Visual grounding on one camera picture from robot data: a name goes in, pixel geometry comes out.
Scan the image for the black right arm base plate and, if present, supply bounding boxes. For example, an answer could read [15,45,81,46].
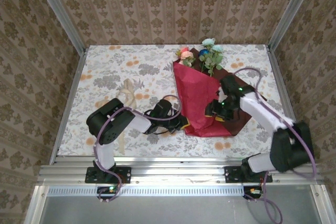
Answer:
[224,165,273,184]

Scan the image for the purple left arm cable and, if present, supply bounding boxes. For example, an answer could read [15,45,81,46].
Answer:
[93,94,183,204]

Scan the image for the pale teal artificial rose stem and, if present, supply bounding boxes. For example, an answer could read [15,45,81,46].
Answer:
[200,38,225,78]

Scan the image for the aluminium table side rail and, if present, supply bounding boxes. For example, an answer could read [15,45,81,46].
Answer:
[49,47,89,165]
[265,44,311,164]

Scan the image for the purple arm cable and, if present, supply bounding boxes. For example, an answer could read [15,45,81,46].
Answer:
[93,94,183,204]
[230,68,317,223]

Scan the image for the white slotted cable duct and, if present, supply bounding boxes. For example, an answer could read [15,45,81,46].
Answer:
[47,185,244,197]

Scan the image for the grey metal shelf panel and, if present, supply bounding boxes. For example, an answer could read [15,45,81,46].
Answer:
[39,195,322,224]

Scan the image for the floral fern print tablecloth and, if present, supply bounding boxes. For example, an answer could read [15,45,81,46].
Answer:
[57,44,297,159]

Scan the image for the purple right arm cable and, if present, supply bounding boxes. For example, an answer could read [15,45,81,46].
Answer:
[230,68,317,223]

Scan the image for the red wrapping paper sheet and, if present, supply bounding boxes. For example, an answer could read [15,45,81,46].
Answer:
[172,48,267,138]

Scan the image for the aluminium front frame rail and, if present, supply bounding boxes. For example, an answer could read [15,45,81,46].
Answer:
[36,163,322,186]

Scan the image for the aluminium frame post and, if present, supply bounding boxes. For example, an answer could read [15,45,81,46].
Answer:
[267,0,320,49]
[29,0,89,53]

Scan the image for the cream ribbon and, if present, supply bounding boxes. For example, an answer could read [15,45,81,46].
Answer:
[98,79,138,154]

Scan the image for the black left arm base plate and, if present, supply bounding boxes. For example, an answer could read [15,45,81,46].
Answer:
[84,166,132,184]

